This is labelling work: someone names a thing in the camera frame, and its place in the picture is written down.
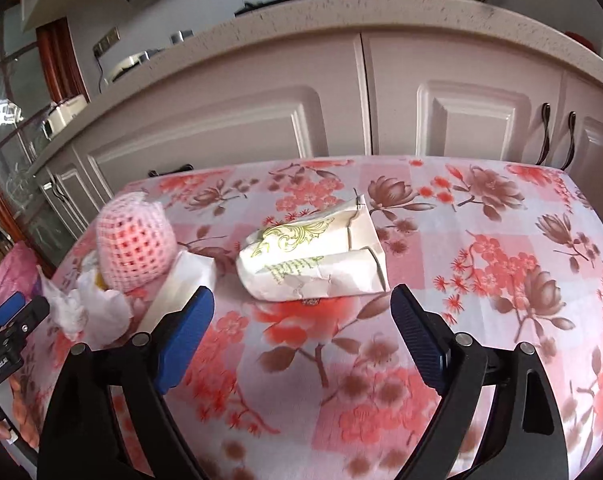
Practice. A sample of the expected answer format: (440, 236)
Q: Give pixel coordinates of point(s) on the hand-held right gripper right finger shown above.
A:
(421, 345)

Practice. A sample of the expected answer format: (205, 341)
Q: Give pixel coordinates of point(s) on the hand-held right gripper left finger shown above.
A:
(181, 350)

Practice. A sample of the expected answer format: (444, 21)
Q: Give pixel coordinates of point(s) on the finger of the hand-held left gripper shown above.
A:
(8, 307)
(33, 312)

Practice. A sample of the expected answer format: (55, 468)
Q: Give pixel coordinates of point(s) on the bin with pink bag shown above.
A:
(11, 275)

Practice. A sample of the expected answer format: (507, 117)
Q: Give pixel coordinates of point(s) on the white tissue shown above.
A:
(91, 310)

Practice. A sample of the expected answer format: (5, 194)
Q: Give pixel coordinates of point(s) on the white foam sheet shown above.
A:
(181, 280)

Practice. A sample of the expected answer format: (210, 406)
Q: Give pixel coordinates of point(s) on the yellow fruit peel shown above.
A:
(100, 281)

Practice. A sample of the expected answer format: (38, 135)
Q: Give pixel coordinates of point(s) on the pink foam fruit net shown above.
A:
(136, 240)

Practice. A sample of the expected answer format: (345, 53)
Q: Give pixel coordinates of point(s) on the white printed paper bag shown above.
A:
(311, 260)

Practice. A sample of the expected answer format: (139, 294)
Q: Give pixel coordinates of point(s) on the pink floral tablecloth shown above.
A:
(381, 360)

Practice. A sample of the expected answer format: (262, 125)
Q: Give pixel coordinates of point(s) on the wooden glass sliding door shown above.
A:
(26, 135)

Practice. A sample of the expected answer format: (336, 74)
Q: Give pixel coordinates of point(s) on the white rice cooker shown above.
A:
(63, 115)

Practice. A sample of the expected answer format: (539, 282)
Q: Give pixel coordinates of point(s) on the cream base cabinets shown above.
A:
(331, 100)

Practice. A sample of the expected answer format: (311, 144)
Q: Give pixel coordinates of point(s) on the white electric griddle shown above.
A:
(129, 62)

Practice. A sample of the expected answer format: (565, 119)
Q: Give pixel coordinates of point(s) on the red bowl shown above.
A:
(577, 38)

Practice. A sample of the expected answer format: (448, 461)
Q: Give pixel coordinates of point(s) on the wall socket strip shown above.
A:
(106, 41)

